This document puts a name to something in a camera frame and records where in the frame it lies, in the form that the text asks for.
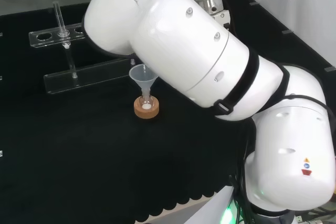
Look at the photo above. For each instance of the clear glass tube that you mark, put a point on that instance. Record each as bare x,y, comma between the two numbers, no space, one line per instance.
59,18

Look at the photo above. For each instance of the clear plastic funnel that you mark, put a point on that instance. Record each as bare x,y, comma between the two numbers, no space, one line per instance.
141,75

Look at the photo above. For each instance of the small round-bottom flask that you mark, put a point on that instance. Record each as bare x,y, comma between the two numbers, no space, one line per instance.
146,103

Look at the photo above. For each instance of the clear funnel stand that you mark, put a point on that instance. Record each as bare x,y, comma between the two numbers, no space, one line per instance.
86,75

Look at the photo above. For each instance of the black bench cloth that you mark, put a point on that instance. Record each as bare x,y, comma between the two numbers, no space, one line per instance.
78,142

